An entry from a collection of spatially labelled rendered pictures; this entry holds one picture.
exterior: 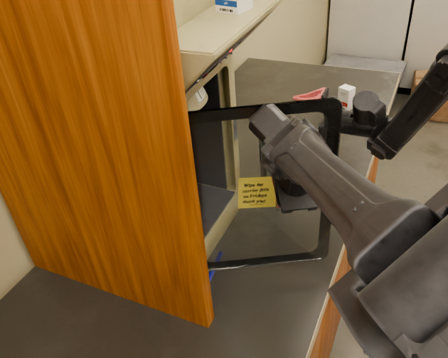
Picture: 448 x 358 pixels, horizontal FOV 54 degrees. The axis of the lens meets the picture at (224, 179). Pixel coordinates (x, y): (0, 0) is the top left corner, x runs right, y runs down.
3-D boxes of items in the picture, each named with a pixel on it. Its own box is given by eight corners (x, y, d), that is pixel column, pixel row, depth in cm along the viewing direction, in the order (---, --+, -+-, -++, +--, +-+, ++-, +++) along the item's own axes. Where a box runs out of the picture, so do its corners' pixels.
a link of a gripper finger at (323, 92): (297, 83, 111) (334, 87, 108) (296, 109, 115) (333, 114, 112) (289, 95, 106) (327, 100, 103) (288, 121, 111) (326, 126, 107)
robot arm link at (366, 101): (384, 163, 102) (408, 137, 104) (386, 136, 93) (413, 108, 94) (343, 136, 108) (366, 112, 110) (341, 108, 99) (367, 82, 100)
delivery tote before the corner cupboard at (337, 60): (314, 110, 364) (316, 71, 344) (328, 89, 393) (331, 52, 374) (391, 121, 340) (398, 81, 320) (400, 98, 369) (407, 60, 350)
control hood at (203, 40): (156, 105, 75) (146, 47, 69) (232, 40, 98) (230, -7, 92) (217, 115, 71) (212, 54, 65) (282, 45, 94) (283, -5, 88)
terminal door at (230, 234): (193, 270, 100) (168, 112, 77) (326, 256, 101) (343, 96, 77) (193, 273, 100) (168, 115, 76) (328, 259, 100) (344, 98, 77)
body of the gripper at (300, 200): (280, 214, 75) (286, 196, 69) (271, 163, 80) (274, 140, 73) (318, 211, 75) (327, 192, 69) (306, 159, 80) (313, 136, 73)
